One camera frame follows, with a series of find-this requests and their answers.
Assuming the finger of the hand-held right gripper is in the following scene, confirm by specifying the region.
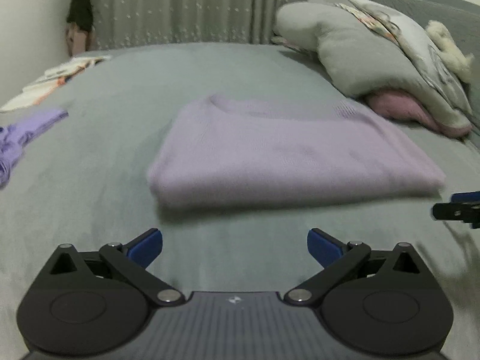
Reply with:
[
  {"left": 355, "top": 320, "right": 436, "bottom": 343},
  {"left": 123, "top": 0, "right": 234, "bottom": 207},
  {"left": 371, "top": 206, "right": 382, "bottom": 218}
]
[{"left": 431, "top": 191, "right": 480, "bottom": 229}]

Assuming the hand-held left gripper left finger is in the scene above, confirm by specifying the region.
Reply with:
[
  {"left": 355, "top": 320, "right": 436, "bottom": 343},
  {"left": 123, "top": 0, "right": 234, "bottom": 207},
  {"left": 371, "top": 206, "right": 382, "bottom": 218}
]
[{"left": 45, "top": 228, "right": 185, "bottom": 306}]

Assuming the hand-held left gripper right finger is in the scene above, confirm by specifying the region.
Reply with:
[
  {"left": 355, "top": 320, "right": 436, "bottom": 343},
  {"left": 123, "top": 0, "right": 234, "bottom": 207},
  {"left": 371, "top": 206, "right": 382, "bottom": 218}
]
[{"left": 284, "top": 228, "right": 426, "bottom": 306}]

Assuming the purple knitted sweater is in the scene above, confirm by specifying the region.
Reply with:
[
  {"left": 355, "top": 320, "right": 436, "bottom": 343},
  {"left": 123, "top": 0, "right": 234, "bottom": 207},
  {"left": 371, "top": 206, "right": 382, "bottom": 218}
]
[{"left": 147, "top": 95, "right": 447, "bottom": 211}]

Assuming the grey bed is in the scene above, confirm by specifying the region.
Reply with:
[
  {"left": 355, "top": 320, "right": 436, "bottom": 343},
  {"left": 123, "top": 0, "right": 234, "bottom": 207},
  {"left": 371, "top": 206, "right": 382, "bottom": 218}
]
[{"left": 0, "top": 41, "right": 480, "bottom": 360}]

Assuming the pink pillow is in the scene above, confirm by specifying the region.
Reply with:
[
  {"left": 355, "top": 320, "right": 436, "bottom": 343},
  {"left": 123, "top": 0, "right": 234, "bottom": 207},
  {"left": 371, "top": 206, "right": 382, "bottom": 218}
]
[{"left": 365, "top": 88, "right": 473, "bottom": 138}]

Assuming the white plush toy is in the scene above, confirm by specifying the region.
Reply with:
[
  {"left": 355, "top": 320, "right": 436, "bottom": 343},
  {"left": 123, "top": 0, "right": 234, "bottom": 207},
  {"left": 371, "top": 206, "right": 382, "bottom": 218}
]
[{"left": 425, "top": 20, "right": 475, "bottom": 84}]

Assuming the small purple garment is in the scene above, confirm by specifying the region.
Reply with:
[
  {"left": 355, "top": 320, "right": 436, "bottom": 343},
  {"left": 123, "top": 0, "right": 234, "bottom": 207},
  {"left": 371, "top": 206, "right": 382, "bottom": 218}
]
[{"left": 0, "top": 107, "right": 70, "bottom": 188}]

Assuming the grey pillow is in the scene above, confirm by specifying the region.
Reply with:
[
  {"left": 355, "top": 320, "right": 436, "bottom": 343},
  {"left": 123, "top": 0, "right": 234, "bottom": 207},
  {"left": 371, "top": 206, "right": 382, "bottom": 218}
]
[{"left": 367, "top": 0, "right": 480, "bottom": 83}]

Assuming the white patterned cloth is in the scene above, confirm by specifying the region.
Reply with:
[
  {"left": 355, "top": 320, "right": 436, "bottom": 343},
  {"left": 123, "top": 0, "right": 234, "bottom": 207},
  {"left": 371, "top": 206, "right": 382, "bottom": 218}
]
[{"left": 0, "top": 77, "right": 76, "bottom": 113}]

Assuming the open book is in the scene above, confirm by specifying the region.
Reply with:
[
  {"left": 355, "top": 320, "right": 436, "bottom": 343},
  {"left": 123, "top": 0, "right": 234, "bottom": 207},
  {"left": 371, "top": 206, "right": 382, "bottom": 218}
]
[{"left": 43, "top": 55, "right": 113, "bottom": 83}]

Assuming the pink hanging garment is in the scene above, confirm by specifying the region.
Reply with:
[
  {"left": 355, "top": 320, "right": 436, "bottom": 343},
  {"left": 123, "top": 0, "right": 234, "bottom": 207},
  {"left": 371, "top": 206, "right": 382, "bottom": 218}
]
[{"left": 65, "top": 22, "right": 91, "bottom": 58}]

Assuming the grey dotted curtain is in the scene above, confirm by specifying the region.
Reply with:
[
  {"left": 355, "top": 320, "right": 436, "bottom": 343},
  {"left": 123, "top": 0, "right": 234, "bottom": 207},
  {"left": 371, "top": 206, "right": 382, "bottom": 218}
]
[{"left": 88, "top": 0, "right": 313, "bottom": 51}]

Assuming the dark hanging garment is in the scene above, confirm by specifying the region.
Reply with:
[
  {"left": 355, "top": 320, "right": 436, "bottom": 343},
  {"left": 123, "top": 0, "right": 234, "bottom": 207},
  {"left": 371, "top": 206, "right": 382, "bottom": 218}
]
[{"left": 66, "top": 0, "right": 94, "bottom": 33}]

